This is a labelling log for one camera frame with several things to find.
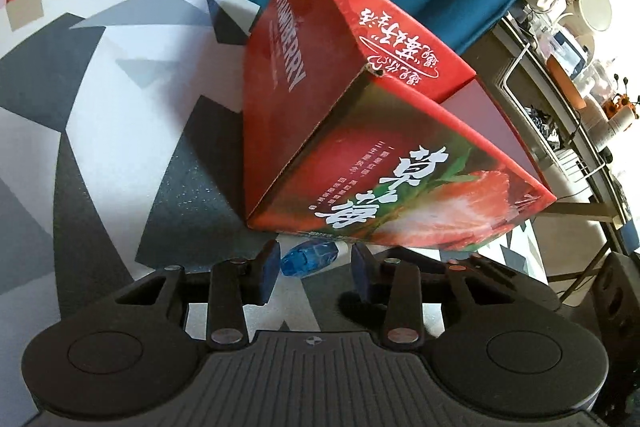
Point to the red strawberry print cardboard box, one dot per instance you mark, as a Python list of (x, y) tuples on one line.
[(350, 167)]

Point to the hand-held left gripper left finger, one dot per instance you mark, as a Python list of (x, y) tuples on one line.
[(265, 272)]

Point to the white bottle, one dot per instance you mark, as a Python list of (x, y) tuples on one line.
[(620, 122)]

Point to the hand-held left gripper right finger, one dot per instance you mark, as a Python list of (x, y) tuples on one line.
[(365, 274)]

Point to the orange bowl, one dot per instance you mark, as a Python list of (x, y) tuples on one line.
[(565, 82)]

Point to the clear storage box blue label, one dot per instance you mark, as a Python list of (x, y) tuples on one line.
[(570, 49)]

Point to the blue transparent correction tape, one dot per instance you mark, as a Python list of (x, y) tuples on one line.
[(310, 259)]

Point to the round white mirror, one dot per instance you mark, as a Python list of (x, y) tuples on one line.
[(597, 9)]

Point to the dark top vanity desk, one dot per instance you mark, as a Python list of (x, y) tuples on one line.
[(585, 209)]

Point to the orange flower bouquet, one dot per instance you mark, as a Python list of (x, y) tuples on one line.
[(622, 104)]

